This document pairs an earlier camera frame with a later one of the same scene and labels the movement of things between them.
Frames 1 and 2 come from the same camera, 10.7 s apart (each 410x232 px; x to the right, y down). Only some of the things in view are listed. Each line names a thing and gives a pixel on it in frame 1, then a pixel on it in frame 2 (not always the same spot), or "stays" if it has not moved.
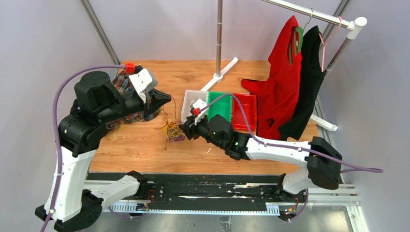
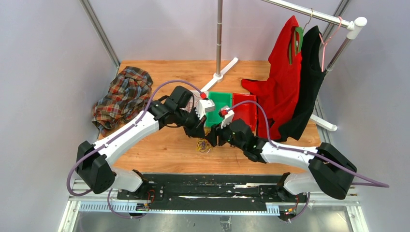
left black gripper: x=155 y=98 to x=197 y=130
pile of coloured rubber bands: x=173 y=131 to x=204 y=145
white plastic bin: x=191 y=97 stays
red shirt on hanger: x=278 y=94 stays
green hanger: x=300 y=32 stays
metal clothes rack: x=354 y=25 stays
